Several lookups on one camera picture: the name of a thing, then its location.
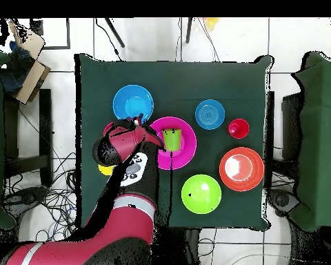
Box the large blue bowl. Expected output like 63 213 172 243
112 84 154 125

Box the small crimson bowl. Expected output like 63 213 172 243
102 121 116 137

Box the green cup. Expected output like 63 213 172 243
161 128 183 153

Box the large magenta bowl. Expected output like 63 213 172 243
149 116 198 171

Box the dark green tablecloth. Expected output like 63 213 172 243
74 52 274 230

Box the yellow cup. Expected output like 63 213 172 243
98 164 116 177

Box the blue straight-sided bowl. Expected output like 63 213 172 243
194 99 226 131

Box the black tripod leg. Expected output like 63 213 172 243
185 17 194 44
103 17 126 48

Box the green bowl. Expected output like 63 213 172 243
181 174 223 215

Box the red cup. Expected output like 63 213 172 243
228 118 250 139

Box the orange bowl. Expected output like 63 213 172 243
219 146 265 193

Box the cardboard box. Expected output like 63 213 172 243
8 20 52 106

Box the yellow object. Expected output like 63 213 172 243
204 17 219 30

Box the dark blue cloth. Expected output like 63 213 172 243
0 41 35 95

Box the black box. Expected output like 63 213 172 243
281 92 304 161

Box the cable bundle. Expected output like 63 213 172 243
2 151 81 244

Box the black stool frame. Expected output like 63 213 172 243
3 88 54 188

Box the black square frame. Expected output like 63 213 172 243
29 17 72 50

